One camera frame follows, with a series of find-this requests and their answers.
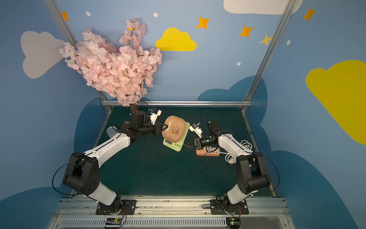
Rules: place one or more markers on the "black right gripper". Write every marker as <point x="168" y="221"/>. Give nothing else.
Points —
<point x="197" y="143"/>

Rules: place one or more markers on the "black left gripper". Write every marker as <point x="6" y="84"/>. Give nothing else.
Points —
<point x="156" y="128"/>

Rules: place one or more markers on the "green electronic kitchen scale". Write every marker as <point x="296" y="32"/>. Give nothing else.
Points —
<point x="177" y="146"/>

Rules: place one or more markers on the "orange power strip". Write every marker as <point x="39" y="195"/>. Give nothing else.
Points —
<point x="214" y="152"/>

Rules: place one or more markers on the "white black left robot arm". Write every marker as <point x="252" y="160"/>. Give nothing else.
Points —
<point x="83" y="169"/>

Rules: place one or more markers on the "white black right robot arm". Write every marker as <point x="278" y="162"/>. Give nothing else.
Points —
<point x="252" y="173"/>

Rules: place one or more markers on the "pink panda pet bowl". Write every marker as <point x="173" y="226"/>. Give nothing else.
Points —
<point x="175" y="130"/>

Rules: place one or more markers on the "silver tin can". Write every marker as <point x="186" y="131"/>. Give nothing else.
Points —
<point x="112" y="131"/>

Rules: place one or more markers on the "artificial cherry blossom tree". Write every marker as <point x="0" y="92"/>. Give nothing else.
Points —
<point x="123" y="72"/>

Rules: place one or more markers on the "small black controller box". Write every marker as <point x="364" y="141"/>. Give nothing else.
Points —
<point x="233" y="223"/>

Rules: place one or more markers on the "small green circuit board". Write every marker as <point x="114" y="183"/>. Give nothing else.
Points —
<point x="113" y="223"/>

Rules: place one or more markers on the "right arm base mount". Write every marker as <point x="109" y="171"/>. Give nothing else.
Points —
<point x="221" y="206"/>

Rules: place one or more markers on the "aluminium frame rail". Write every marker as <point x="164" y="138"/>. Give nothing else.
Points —
<point x="195" y="103"/>

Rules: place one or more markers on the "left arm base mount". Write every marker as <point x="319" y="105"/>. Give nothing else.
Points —
<point x="118" y="207"/>

